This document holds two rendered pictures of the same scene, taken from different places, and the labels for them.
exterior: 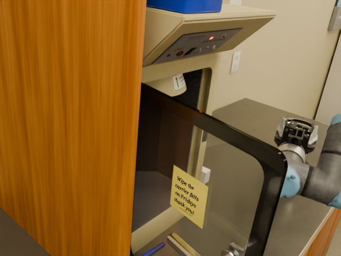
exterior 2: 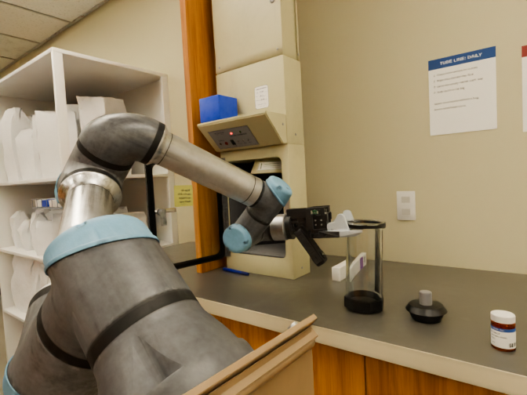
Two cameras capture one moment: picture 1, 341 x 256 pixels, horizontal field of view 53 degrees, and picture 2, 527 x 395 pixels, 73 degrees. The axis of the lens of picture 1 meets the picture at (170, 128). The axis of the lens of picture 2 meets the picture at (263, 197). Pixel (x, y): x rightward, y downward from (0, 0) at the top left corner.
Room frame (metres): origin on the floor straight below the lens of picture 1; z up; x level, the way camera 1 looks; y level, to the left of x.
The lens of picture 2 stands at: (0.74, -1.32, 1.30)
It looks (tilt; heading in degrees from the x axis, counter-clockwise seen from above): 3 degrees down; 91
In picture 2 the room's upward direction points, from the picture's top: 3 degrees counter-clockwise
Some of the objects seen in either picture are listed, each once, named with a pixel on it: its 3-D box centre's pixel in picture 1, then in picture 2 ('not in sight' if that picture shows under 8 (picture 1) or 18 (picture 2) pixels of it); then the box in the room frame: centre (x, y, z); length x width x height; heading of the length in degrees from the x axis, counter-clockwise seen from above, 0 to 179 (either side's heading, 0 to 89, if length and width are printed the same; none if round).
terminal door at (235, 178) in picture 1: (179, 220); (187, 211); (0.45, -0.03, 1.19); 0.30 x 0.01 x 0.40; 43
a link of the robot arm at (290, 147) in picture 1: (287, 158); (282, 226); (0.78, -0.31, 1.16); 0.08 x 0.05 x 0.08; 68
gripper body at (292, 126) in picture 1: (294, 142); (309, 222); (0.86, -0.34, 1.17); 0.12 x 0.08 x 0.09; 158
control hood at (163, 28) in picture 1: (208, 35); (240, 133); (0.66, -0.05, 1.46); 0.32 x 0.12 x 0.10; 143
